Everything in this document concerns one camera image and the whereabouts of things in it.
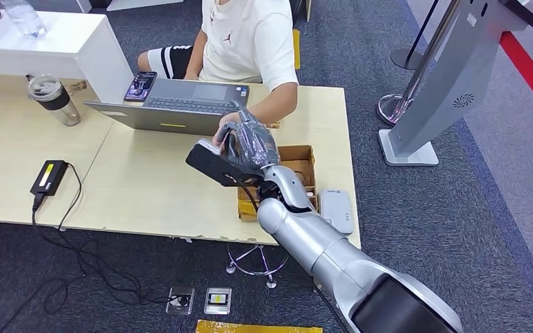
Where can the small tan item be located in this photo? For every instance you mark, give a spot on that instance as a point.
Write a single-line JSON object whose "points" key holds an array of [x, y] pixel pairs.
{"points": [[77, 86]]}

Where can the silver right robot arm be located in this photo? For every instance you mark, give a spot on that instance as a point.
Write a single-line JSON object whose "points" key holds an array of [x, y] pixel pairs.
{"points": [[331, 257]]}

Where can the black smartphone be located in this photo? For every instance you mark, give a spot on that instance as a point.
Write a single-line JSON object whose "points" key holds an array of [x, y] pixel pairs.
{"points": [[140, 86]]}

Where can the white desk shelf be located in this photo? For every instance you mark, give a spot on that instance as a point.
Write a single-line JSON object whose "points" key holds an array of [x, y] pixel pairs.
{"points": [[64, 43]]}

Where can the yellow package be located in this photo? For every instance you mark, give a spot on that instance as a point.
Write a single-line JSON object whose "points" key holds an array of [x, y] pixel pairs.
{"points": [[257, 327]]}

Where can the chrome stool base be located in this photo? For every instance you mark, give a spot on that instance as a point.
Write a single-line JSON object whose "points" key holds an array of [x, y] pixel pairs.
{"points": [[248, 271]]}

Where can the yellow flat item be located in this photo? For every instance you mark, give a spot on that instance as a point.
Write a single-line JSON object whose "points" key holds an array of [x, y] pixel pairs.
{"points": [[297, 48]]}

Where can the person's left hand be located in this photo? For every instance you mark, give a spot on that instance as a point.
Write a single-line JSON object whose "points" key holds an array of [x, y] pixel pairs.
{"points": [[232, 118]]}

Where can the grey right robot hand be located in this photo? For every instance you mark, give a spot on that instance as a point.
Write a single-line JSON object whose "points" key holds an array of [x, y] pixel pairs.
{"points": [[252, 142]]}

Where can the floor socket with plug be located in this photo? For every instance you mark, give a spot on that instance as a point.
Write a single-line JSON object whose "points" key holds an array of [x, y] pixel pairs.
{"points": [[180, 300]]}

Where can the black power adapter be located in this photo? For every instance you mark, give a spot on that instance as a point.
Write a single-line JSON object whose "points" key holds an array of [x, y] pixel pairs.
{"points": [[49, 178]]}

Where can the person's right forearm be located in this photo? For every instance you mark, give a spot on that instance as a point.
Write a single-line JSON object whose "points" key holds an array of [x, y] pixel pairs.
{"points": [[196, 53]]}

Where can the person's right hand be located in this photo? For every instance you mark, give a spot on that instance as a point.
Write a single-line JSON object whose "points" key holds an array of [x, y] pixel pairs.
{"points": [[192, 76]]}

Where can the wrist camera with black bracket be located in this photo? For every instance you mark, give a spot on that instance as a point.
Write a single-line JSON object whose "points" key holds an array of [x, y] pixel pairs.
{"points": [[211, 163]]}

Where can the grey card reader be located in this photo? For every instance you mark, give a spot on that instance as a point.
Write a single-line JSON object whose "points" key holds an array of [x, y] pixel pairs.
{"points": [[337, 211]]}

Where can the black stanchion post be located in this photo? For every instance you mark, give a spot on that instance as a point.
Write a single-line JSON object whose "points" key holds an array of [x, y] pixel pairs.
{"points": [[406, 59]]}

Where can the floor socket with yellow label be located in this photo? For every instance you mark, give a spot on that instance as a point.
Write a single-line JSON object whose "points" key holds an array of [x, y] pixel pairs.
{"points": [[217, 301]]}

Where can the grey laptop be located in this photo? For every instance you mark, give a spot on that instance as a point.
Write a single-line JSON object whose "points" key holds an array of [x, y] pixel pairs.
{"points": [[174, 120]]}

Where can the white furniture base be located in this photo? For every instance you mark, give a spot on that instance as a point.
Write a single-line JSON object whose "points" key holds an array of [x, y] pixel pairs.
{"points": [[133, 2]]}

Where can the gold patterned card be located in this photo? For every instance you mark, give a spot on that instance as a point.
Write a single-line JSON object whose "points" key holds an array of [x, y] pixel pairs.
{"points": [[275, 125]]}

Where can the clear tumbler with black band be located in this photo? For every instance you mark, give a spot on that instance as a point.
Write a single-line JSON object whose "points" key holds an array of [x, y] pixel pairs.
{"points": [[55, 102]]}

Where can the clear water bottle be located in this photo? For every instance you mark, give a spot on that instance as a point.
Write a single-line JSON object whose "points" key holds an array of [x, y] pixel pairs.
{"points": [[23, 18]]}

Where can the person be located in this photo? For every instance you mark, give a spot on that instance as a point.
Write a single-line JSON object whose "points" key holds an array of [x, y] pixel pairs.
{"points": [[243, 36]]}

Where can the wooden compartment box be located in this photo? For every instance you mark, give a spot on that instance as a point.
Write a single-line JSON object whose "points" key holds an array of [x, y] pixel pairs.
{"points": [[301, 163]]}

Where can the person's left forearm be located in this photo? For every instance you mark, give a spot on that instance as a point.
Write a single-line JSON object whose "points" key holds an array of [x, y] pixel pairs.
{"points": [[278, 103]]}

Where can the grey kiosk stand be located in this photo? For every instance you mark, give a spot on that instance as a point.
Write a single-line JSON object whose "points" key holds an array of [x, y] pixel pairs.
{"points": [[450, 78]]}

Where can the key card stack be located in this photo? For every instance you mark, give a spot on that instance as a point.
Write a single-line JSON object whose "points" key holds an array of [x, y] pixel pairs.
{"points": [[310, 195]]}

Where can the chrome stanchion post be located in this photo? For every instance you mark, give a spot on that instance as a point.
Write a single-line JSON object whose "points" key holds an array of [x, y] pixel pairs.
{"points": [[392, 108]]}

